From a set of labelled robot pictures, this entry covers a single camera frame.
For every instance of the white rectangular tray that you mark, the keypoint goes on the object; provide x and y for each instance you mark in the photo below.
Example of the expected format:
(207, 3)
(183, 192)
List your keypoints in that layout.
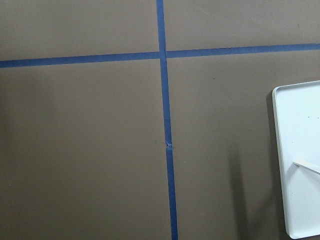
(296, 110)

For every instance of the wooden rack with two rods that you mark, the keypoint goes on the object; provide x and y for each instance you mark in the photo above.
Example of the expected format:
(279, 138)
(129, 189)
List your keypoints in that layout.
(308, 165)

